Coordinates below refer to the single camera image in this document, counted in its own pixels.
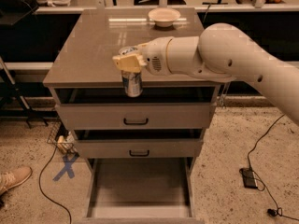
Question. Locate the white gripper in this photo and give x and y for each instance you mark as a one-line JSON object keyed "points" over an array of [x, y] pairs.
{"points": [[156, 56]]}

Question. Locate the silver blue redbull can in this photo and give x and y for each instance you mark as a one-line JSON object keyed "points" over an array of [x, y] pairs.
{"points": [[132, 82]]}

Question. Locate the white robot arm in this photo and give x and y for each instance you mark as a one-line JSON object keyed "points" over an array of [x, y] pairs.
{"points": [[222, 53]]}

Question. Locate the top grey drawer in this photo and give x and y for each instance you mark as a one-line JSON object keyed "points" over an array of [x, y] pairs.
{"points": [[135, 116]]}

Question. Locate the grey drawer cabinet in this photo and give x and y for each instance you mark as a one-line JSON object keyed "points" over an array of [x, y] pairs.
{"points": [[85, 74]]}

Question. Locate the middle grey drawer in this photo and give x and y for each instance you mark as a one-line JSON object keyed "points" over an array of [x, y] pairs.
{"points": [[141, 148]]}

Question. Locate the bottom grey open drawer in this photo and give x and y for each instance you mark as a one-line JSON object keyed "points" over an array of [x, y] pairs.
{"points": [[140, 191]]}

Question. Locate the white ceramic bowl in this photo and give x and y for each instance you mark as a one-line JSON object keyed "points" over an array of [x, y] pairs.
{"points": [[164, 16]]}

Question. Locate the blue tape cross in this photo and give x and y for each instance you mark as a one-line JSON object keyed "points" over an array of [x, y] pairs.
{"points": [[67, 169]]}

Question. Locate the black chair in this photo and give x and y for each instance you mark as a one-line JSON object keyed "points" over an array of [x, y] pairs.
{"points": [[12, 11]]}

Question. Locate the black power adapter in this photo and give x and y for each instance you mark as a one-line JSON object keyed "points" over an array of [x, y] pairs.
{"points": [[248, 177]]}

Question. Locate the tan shoe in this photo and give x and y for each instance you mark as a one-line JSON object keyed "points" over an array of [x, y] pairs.
{"points": [[14, 178]]}

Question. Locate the wire basket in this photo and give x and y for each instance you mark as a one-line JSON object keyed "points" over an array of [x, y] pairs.
{"points": [[61, 138]]}

